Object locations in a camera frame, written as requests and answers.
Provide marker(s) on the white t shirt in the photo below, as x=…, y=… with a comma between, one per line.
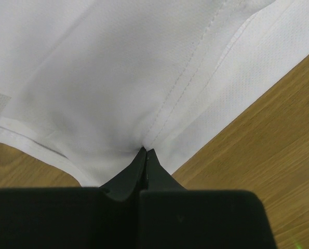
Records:
x=85, y=84

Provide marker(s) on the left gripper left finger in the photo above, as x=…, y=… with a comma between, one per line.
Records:
x=74, y=217

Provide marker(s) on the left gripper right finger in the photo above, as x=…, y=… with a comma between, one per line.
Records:
x=171, y=216

